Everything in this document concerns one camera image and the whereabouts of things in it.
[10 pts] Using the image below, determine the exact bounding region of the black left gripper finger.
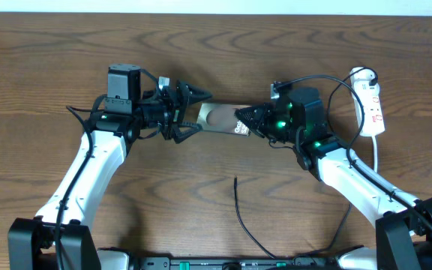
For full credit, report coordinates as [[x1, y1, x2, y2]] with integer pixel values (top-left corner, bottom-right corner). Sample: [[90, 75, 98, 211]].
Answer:
[[180, 82, 212, 104], [172, 121, 203, 144]]

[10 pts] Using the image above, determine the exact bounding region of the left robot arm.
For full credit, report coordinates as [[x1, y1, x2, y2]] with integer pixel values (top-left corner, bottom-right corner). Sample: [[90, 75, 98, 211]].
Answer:
[[7, 64, 212, 269]]

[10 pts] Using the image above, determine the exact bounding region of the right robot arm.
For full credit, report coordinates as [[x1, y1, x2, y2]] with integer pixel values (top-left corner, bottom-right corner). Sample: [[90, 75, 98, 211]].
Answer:
[[235, 88, 432, 269]]

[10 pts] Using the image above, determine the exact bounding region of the white USB charger adapter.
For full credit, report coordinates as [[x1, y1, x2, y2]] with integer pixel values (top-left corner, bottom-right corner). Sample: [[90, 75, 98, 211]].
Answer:
[[349, 67, 380, 95]]

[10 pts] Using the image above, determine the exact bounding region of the white power strip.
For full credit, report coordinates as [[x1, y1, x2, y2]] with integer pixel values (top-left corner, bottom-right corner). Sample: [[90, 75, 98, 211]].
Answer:
[[352, 87, 386, 137]]

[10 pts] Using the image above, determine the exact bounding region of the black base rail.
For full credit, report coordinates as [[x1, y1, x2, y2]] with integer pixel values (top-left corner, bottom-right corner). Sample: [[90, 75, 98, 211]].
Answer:
[[99, 256, 337, 270]]

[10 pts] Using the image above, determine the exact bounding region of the black charging cable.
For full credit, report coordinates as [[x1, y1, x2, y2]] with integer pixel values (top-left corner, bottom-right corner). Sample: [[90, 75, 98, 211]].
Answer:
[[232, 67, 380, 260]]

